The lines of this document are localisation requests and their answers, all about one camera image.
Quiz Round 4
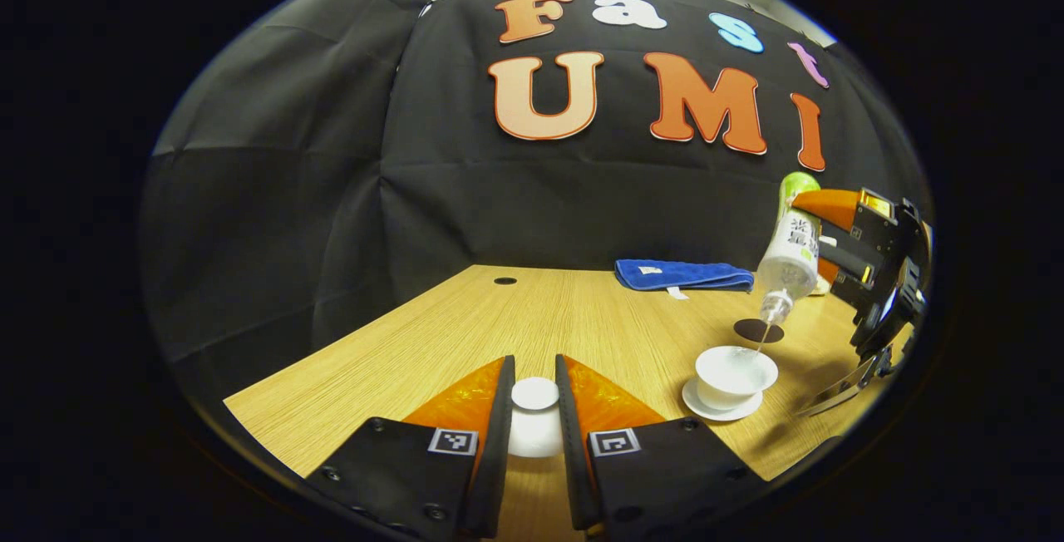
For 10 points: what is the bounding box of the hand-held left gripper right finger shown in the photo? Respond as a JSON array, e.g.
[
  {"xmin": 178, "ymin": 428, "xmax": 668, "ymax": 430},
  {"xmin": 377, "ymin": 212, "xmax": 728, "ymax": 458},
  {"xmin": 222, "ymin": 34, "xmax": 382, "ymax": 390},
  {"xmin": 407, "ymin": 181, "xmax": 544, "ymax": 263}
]
[{"xmin": 554, "ymin": 353, "xmax": 770, "ymax": 536}]

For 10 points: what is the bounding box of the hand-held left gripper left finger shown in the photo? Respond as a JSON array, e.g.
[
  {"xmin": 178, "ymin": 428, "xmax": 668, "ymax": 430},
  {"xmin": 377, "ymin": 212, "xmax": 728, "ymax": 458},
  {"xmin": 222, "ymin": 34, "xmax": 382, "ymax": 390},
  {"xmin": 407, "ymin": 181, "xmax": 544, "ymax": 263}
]
[{"xmin": 303, "ymin": 354, "xmax": 516, "ymax": 541}]

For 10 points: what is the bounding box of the white green water bottle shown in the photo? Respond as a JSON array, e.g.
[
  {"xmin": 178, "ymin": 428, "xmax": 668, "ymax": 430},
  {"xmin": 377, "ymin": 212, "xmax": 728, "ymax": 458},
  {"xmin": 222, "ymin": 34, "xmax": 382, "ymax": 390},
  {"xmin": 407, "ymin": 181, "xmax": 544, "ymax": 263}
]
[{"xmin": 755, "ymin": 172, "xmax": 824, "ymax": 328}]

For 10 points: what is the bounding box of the white teacup lid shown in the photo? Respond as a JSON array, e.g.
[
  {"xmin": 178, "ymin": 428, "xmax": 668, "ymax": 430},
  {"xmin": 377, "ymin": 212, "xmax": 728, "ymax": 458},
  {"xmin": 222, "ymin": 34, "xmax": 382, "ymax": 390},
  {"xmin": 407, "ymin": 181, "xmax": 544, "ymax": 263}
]
[{"xmin": 507, "ymin": 377, "xmax": 566, "ymax": 460}]

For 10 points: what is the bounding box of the dark brown round coaster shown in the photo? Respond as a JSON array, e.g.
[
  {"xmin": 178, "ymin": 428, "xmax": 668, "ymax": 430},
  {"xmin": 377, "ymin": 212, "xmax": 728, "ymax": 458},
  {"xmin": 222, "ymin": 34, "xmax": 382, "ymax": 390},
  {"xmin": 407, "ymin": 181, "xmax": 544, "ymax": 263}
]
[{"xmin": 733, "ymin": 318, "xmax": 785, "ymax": 345}]

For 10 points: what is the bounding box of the white porcelain teacup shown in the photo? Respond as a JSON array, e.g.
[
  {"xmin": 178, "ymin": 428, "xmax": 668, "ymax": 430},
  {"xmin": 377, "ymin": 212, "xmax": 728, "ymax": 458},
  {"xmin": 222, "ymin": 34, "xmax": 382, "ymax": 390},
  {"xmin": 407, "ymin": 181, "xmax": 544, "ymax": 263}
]
[{"xmin": 695, "ymin": 346, "xmax": 780, "ymax": 411}]

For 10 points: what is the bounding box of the white porcelain saucer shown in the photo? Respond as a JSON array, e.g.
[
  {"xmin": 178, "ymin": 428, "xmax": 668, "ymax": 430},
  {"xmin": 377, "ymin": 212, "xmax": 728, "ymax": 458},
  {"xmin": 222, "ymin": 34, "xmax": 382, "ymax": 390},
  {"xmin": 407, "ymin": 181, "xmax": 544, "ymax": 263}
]
[{"xmin": 682, "ymin": 377, "xmax": 764, "ymax": 423}]

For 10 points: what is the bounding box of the blue towel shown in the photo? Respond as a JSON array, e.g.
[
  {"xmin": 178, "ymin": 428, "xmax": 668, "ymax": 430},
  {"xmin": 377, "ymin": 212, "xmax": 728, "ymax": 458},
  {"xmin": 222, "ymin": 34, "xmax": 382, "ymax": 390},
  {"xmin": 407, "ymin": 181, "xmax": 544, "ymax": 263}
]
[{"xmin": 615, "ymin": 259, "xmax": 756, "ymax": 300}]

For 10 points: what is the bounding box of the black backdrop cloth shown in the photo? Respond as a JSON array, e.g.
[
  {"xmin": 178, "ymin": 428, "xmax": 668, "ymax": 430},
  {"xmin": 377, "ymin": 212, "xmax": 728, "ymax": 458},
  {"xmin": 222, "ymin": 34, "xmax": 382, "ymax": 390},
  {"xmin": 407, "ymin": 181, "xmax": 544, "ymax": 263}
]
[{"xmin": 140, "ymin": 0, "xmax": 932, "ymax": 410}]

